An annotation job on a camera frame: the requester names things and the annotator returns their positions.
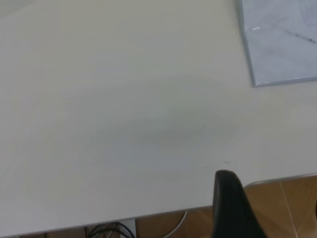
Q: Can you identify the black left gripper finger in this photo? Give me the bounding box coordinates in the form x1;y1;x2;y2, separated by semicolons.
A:
211;170;270;238

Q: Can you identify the clear plastic zip bag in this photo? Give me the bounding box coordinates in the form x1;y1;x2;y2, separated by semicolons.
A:
238;0;317;88

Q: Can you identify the white table leg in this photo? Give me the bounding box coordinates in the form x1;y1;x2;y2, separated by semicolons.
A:
123;218;137;238

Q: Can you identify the white curved cable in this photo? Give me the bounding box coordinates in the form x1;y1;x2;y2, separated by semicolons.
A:
162;210;188;238

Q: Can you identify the dark cable bundle under table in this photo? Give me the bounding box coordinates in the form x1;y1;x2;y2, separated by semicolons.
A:
84;221;136;238

